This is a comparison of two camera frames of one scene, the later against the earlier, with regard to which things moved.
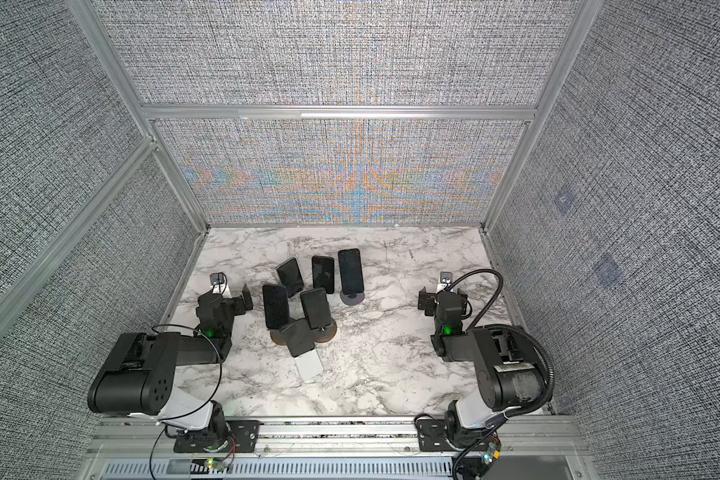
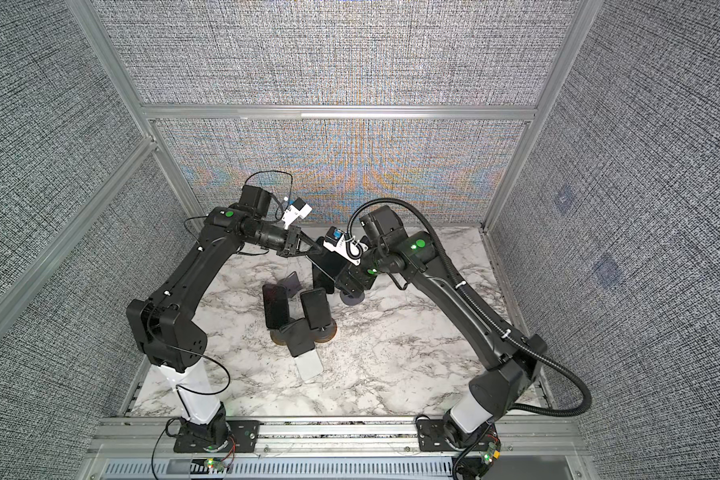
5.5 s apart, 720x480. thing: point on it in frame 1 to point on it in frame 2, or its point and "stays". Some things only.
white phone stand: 309,366 stays
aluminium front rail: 515,438 stays
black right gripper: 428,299 to 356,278
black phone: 290,276 to 329,261
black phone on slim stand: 323,273 stays
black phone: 316,307 stays
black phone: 299,337 stays
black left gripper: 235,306 to 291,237
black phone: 276,305 stays
